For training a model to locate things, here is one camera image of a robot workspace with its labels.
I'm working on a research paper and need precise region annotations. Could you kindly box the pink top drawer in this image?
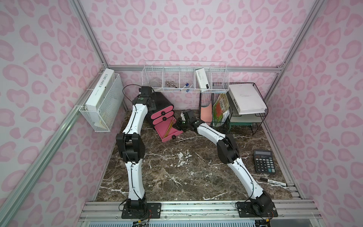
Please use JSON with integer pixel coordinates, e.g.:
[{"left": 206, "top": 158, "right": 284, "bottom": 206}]
[{"left": 150, "top": 105, "right": 174, "bottom": 120}]

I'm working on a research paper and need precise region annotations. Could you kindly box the pink bottom drawer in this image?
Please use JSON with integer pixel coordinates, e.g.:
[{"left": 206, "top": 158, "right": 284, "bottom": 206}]
[{"left": 155, "top": 116, "right": 183, "bottom": 142}]

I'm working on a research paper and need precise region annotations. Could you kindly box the black pink drawer cabinet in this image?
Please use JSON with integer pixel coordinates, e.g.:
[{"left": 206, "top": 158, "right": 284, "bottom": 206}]
[{"left": 146, "top": 92, "right": 173, "bottom": 130}]

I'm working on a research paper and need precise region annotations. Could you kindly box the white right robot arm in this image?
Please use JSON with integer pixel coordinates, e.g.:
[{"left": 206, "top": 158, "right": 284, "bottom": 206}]
[{"left": 173, "top": 109, "right": 275, "bottom": 218}]

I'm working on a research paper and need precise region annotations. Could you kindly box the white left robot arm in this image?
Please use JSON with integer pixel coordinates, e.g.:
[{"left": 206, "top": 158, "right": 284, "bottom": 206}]
[{"left": 116, "top": 86, "right": 155, "bottom": 220}]

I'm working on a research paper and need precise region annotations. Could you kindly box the pink folder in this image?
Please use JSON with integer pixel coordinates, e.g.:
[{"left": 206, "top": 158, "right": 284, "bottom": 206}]
[{"left": 200, "top": 103, "right": 213, "bottom": 126}]

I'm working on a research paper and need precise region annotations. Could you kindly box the green red booklet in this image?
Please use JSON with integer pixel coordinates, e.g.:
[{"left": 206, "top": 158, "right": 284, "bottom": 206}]
[{"left": 212, "top": 94, "right": 230, "bottom": 127}]

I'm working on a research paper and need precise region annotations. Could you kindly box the white book in side basket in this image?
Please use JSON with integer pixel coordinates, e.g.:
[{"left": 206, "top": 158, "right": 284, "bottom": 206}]
[{"left": 85, "top": 69, "right": 116, "bottom": 111}]

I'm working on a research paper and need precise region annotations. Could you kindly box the white box in basket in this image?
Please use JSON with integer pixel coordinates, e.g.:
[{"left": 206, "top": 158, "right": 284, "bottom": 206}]
[{"left": 195, "top": 68, "right": 210, "bottom": 90}]

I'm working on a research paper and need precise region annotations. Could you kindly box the white paper stack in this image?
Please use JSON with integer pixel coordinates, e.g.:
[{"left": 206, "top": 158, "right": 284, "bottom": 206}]
[{"left": 229, "top": 83, "right": 267, "bottom": 115}]

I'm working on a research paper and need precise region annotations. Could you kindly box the black calculator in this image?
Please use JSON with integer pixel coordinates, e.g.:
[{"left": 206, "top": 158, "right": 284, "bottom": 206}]
[{"left": 253, "top": 149, "right": 276, "bottom": 175}]

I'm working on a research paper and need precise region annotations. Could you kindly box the black white marker pen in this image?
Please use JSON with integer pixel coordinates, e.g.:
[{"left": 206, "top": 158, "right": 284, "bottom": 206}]
[{"left": 260, "top": 177, "right": 288, "bottom": 187}]

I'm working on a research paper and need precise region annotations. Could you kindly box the black wire file rack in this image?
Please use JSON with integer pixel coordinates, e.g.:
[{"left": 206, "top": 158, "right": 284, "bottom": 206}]
[{"left": 199, "top": 91, "right": 232, "bottom": 134}]

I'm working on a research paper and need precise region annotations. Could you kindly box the white side wire basket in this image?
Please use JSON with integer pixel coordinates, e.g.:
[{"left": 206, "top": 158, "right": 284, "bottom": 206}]
[{"left": 79, "top": 73, "right": 124, "bottom": 132}]

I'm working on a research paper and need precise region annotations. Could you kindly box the white wire wall basket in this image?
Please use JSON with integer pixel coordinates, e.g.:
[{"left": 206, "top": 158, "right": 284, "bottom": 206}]
[{"left": 142, "top": 60, "right": 229, "bottom": 94}]

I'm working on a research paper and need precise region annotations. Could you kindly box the black wire paper tray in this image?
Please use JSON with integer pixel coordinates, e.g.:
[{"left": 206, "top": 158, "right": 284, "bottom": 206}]
[{"left": 227, "top": 82, "right": 269, "bottom": 135}]

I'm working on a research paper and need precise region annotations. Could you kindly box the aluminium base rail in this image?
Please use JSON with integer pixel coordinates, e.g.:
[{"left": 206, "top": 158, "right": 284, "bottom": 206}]
[{"left": 76, "top": 200, "right": 325, "bottom": 227}]

